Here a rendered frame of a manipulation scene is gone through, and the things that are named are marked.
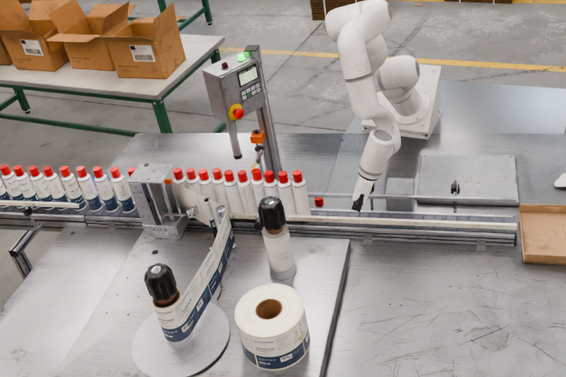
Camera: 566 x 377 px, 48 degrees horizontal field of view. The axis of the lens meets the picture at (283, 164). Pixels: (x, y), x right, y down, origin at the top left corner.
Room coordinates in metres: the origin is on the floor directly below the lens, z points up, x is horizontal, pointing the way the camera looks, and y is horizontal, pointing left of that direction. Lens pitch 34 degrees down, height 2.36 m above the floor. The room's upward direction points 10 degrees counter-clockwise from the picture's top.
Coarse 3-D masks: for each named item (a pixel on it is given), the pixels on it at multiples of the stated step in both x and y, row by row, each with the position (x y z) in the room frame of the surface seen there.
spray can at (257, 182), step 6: (258, 168) 1.88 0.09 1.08; (252, 174) 1.87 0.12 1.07; (258, 174) 1.86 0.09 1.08; (252, 180) 1.87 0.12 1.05; (258, 180) 1.86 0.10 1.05; (264, 180) 1.86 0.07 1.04; (252, 186) 1.87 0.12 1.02; (258, 186) 1.85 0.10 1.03; (258, 192) 1.85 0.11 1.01; (264, 192) 1.85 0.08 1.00; (258, 198) 1.85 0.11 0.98; (258, 204) 1.85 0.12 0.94
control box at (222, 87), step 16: (240, 64) 1.94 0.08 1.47; (256, 64) 1.96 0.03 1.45; (208, 80) 1.93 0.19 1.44; (224, 80) 1.88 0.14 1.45; (256, 80) 1.95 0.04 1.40; (208, 96) 1.95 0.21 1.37; (224, 96) 1.88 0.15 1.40; (240, 96) 1.91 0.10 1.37; (256, 96) 1.95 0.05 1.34; (224, 112) 1.88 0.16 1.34
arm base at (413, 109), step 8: (416, 88) 2.39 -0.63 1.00; (424, 88) 2.37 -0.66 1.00; (416, 96) 2.27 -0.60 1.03; (424, 96) 2.35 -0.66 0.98; (392, 104) 2.26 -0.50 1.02; (400, 104) 2.23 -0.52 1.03; (408, 104) 2.24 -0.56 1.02; (416, 104) 2.28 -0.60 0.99; (424, 104) 2.32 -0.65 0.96; (392, 112) 2.36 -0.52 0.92; (400, 112) 2.30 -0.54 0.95; (408, 112) 2.29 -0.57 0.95; (416, 112) 2.31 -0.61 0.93; (424, 112) 2.30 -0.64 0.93; (400, 120) 2.32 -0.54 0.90; (408, 120) 2.30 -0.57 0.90; (416, 120) 2.29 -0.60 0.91
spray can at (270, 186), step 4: (264, 172) 1.85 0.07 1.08; (268, 172) 1.85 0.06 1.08; (272, 172) 1.84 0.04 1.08; (264, 176) 1.84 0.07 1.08; (268, 176) 1.83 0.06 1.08; (272, 176) 1.83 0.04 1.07; (268, 180) 1.83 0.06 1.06; (272, 180) 1.83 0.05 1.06; (276, 180) 1.85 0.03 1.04; (264, 184) 1.83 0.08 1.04; (268, 184) 1.83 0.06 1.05; (272, 184) 1.82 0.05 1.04; (276, 184) 1.83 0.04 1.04; (264, 188) 1.83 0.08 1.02; (268, 188) 1.82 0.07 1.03; (272, 188) 1.82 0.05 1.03; (276, 188) 1.83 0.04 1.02; (268, 192) 1.82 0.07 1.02; (272, 192) 1.82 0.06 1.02; (276, 192) 1.82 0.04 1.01; (276, 196) 1.82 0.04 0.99
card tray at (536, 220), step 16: (528, 208) 1.67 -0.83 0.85; (544, 208) 1.65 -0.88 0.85; (560, 208) 1.63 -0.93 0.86; (528, 224) 1.61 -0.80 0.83; (544, 224) 1.59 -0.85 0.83; (560, 224) 1.58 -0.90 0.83; (528, 240) 1.53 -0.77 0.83; (544, 240) 1.52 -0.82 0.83; (560, 240) 1.50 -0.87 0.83; (528, 256) 1.43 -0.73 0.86; (544, 256) 1.42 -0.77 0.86; (560, 256) 1.40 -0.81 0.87
